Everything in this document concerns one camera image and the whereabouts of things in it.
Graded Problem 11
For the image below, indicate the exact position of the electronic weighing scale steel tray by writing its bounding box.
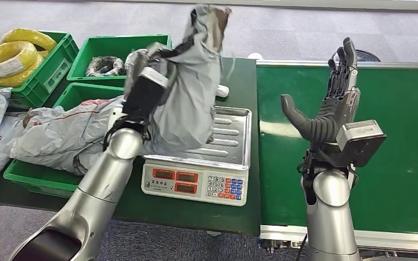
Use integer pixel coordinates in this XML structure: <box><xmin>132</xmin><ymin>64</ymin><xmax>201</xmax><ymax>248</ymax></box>
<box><xmin>141</xmin><ymin>105</ymin><xmax>253</xmax><ymax>208</ymax></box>

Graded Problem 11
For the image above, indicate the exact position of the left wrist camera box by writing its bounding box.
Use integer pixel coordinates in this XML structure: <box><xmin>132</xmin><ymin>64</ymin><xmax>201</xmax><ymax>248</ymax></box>
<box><xmin>121</xmin><ymin>66</ymin><xmax>171</xmax><ymax>124</ymax></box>

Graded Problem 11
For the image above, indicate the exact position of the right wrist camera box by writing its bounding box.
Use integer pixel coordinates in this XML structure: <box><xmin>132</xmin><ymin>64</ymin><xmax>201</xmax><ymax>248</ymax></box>
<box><xmin>336</xmin><ymin>119</ymin><xmax>388</xmax><ymax>169</ymax></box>

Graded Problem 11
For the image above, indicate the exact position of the black ribbed round disc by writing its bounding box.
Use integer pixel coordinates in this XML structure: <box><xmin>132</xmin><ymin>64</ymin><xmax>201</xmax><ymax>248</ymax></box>
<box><xmin>331</xmin><ymin>48</ymin><xmax>382</xmax><ymax>63</ymax></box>

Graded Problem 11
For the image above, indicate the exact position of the dark wrapped wire coil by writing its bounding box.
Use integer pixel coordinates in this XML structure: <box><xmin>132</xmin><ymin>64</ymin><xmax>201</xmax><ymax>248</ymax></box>
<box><xmin>84</xmin><ymin>55</ymin><xmax>126</xmax><ymax>78</ymax></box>

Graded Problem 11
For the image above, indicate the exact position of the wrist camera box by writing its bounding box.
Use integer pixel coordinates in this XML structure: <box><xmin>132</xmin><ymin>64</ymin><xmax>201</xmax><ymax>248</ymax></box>
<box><xmin>121</xmin><ymin>66</ymin><xmax>171</xmax><ymax>124</ymax></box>
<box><xmin>336</xmin><ymin>119</ymin><xmax>388</xmax><ymax>169</ymax></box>

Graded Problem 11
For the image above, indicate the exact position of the grey plastic mailer package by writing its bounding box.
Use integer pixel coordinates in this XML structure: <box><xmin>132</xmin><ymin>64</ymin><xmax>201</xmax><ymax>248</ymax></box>
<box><xmin>141</xmin><ymin>4</ymin><xmax>233</xmax><ymax>156</ymax></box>

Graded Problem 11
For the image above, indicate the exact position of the pale wrapped wire coil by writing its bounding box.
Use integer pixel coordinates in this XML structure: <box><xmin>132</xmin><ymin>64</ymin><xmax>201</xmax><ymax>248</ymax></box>
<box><xmin>124</xmin><ymin>48</ymin><xmax>150</xmax><ymax>89</ymax></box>

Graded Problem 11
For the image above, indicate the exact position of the green crate with mailer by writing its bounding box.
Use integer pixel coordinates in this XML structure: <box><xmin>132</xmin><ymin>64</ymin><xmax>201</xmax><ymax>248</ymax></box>
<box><xmin>2</xmin><ymin>82</ymin><xmax>126</xmax><ymax>200</ymax></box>

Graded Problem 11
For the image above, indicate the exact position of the yellow wire coil white label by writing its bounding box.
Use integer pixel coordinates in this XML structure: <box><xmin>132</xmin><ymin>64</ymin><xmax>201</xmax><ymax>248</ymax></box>
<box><xmin>0</xmin><ymin>40</ymin><xmax>39</xmax><ymax>79</ymax></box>

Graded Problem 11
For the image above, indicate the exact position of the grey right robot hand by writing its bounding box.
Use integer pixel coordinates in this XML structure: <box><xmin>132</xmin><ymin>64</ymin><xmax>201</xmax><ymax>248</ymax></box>
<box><xmin>280</xmin><ymin>37</ymin><xmax>361</xmax><ymax>145</ymax></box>

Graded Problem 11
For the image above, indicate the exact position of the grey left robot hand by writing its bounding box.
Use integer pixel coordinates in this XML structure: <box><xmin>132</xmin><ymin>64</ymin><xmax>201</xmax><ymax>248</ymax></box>
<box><xmin>144</xmin><ymin>41</ymin><xmax>178</xmax><ymax>78</ymax></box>

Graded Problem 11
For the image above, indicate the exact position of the green crate with wrapped coils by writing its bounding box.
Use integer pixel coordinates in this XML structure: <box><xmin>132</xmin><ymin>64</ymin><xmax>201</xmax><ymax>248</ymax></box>
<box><xmin>66</xmin><ymin>34</ymin><xmax>173</xmax><ymax>89</ymax></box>

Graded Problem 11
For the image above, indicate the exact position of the green crate with yellow coils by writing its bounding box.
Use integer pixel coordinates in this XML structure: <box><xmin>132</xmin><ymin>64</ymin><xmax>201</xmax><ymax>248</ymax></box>
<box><xmin>0</xmin><ymin>30</ymin><xmax>80</xmax><ymax>110</ymax></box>

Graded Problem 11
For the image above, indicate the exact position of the crumpled grey mailer red print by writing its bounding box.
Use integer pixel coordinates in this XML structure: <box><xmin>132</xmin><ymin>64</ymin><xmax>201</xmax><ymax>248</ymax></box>
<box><xmin>9</xmin><ymin>95</ymin><xmax>126</xmax><ymax>177</ymax></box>

